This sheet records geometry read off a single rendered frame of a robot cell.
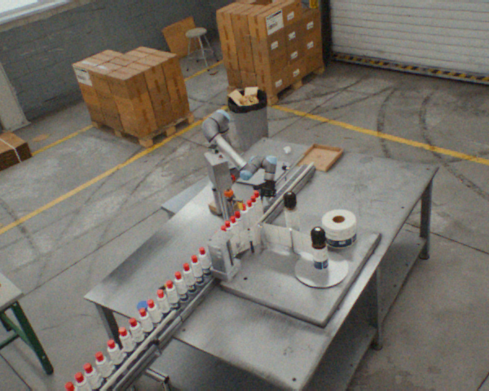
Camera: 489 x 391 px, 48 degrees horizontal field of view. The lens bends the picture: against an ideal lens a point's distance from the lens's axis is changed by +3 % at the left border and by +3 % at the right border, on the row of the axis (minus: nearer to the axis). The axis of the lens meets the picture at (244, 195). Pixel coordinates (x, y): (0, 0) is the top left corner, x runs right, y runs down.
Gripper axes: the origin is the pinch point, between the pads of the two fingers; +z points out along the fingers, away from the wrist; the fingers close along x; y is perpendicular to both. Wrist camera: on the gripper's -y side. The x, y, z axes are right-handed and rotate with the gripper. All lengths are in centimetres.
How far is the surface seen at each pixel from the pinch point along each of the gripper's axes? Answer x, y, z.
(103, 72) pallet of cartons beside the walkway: 146, -324, -79
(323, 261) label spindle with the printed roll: -33, 64, 15
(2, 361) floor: -69, -162, 147
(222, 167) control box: -52, -1, -29
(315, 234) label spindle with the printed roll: -43, 61, -2
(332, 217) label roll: -7, 54, -6
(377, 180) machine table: 67, 53, -26
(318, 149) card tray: 89, -7, -39
